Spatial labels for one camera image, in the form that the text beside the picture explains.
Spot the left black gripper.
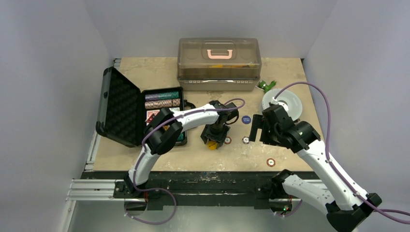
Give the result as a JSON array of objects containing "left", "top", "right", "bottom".
[{"left": 201, "top": 124, "right": 229, "bottom": 148}]

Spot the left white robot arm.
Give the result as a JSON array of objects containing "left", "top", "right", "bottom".
[{"left": 124, "top": 100, "right": 239, "bottom": 198}]

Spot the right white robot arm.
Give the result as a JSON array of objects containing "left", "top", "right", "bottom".
[{"left": 249, "top": 105, "right": 382, "bottom": 232}]

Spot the blue small blind button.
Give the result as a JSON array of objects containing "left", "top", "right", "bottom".
[{"left": 241, "top": 116, "right": 251, "bottom": 125}]

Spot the red poker chip left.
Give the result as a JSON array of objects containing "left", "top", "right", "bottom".
[{"left": 224, "top": 136, "right": 232, "bottom": 145}]

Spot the red poker chip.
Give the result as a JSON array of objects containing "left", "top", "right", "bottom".
[
  {"left": 266, "top": 158, "right": 276, "bottom": 167},
  {"left": 224, "top": 136, "right": 232, "bottom": 145}
]

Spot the orange big blind button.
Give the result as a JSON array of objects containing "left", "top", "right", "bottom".
[{"left": 207, "top": 141, "right": 219, "bottom": 150}]

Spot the grey poker chip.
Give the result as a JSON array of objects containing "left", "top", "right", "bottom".
[{"left": 242, "top": 136, "right": 250, "bottom": 144}]

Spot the green toy figure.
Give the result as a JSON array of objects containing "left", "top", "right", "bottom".
[{"left": 256, "top": 80, "right": 277, "bottom": 93}]

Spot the red poker chip front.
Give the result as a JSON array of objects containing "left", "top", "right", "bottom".
[{"left": 266, "top": 158, "right": 276, "bottom": 167}]

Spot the white filament spool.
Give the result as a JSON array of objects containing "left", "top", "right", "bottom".
[{"left": 260, "top": 88, "right": 303, "bottom": 121}]

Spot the top chip row purple green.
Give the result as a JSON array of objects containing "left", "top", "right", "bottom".
[{"left": 145, "top": 91, "right": 179, "bottom": 102}]

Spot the translucent brown storage box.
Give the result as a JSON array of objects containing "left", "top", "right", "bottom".
[{"left": 176, "top": 37, "right": 262, "bottom": 91}]

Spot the red playing card deck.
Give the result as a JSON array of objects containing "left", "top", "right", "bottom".
[{"left": 146, "top": 109, "right": 160, "bottom": 125}]

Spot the black poker chip case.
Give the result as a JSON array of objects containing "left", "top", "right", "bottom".
[{"left": 95, "top": 67, "right": 195, "bottom": 148}]

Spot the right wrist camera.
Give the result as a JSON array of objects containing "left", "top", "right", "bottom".
[{"left": 269, "top": 97, "right": 279, "bottom": 106}]

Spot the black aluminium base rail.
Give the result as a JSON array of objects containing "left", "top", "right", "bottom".
[{"left": 65, "top": 170, "right": 324, "bottom": 212}]

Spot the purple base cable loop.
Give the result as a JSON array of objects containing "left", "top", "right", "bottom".
[{"left": 124, "top": 186, "right": 179, "bottom": 225}]

